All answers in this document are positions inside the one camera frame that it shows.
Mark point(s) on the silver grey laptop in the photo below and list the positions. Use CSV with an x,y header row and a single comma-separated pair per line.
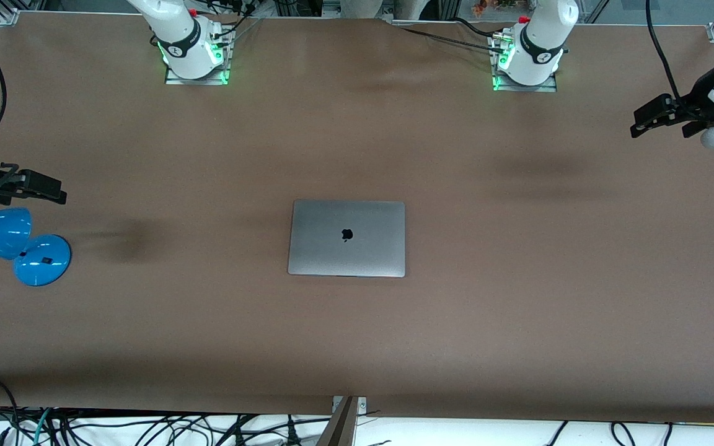
x,y
332,248

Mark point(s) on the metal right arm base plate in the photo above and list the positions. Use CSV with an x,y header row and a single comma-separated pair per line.
x,y
208,81

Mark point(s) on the blue desk lamp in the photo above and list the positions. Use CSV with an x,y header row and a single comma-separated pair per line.
x,y
41,263

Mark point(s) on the grey metal beam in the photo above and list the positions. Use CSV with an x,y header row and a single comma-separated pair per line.
x,y
341,430

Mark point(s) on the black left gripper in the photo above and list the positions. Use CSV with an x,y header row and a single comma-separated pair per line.
x,y
696,99

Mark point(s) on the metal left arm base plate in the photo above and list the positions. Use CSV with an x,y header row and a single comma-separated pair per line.
x,y
549,87

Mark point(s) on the colourful small objects pile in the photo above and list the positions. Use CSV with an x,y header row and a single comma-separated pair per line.
x,y
493,5

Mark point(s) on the small silver bracket plate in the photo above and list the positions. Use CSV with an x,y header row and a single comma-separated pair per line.
x,y
362,406

